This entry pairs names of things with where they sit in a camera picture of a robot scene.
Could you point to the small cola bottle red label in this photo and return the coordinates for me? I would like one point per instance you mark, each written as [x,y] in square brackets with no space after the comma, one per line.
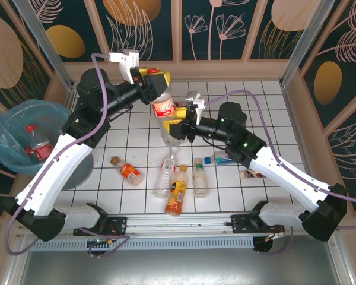
[41,148]

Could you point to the clear bottle green white cap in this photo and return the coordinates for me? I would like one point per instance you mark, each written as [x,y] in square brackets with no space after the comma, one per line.
[200,182]

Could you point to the blue plastic bin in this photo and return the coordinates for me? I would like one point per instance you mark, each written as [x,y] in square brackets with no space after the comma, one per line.
[9,124]

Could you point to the clear water bottle white label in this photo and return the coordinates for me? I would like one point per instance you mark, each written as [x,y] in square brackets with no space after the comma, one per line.
[166,172]

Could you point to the orange juice bottle yellow cap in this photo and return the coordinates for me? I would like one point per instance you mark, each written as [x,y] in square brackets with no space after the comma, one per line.
[176,193]

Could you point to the brown drink bottle white cap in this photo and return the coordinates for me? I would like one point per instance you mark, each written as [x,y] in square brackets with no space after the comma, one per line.
[250,174]

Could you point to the aluminium frame post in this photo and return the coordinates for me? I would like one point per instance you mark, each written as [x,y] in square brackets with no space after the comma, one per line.
[302,41]
[44,41]

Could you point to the large cola bottle red label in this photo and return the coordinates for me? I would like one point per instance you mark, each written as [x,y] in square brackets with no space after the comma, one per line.
[163,108]

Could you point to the blue label bottle blue cap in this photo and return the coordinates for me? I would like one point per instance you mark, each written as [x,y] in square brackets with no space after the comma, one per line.
[219,158]

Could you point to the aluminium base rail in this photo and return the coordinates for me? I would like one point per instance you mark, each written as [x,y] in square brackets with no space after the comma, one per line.
[178,222]

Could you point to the grey metal sheet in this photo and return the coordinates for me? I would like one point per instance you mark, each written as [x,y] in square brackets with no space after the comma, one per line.
[178,267]

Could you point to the orange label bottle tan cap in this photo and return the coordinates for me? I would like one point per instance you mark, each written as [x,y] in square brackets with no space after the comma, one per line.
[129,173]

